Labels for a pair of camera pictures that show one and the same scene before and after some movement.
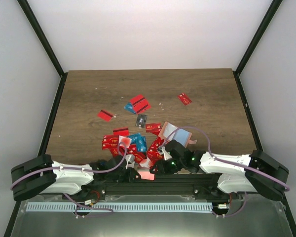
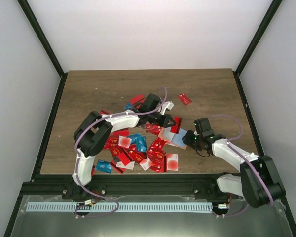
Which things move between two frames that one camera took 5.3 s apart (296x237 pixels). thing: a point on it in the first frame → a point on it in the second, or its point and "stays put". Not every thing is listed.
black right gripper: (162, 169) → (187, 139)
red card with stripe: (145, 174) → (175, 128)
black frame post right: (268, 18) stays put
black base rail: (202, 184) stays put
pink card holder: (182, 137) stays put
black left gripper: (131, 172) → (164, 121)
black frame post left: (47, 46) stays put
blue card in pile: (140, 141) stays put
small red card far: (184, 98) stays put
